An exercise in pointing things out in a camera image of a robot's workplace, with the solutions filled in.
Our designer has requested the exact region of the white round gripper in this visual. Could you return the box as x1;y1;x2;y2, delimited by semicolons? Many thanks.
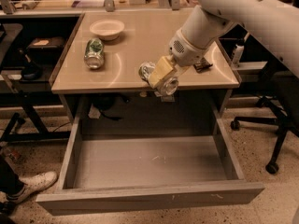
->
148;29;206;88

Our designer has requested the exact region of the white green 7up can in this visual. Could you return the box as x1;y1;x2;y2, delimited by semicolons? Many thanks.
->
138;61;178;96

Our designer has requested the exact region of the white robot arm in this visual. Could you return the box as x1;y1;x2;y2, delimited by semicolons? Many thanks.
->
148;0;299;89

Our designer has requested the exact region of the grey drawer cabinet table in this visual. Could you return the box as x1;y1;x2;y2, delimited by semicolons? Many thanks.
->
51;10;239;123

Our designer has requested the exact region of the green soda can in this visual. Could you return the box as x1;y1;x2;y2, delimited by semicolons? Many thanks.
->
84;38;105;69

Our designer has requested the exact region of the open grey top drawer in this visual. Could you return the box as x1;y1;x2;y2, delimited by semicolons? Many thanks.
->
36;96;263;216

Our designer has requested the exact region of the dark snack bar packet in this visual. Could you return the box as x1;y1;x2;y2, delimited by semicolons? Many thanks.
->
193;58;213;73

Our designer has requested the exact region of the white paper bowl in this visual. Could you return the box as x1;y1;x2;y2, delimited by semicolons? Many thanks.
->
90;20;125;41

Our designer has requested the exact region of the dark box on shelf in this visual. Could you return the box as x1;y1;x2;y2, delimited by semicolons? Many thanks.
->
26;36;65;56

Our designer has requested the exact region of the black office chair base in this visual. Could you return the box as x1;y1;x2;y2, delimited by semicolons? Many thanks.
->
229;95;299;175

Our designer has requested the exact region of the white sneaker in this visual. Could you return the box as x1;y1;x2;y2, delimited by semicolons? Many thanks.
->
6;171;58;203

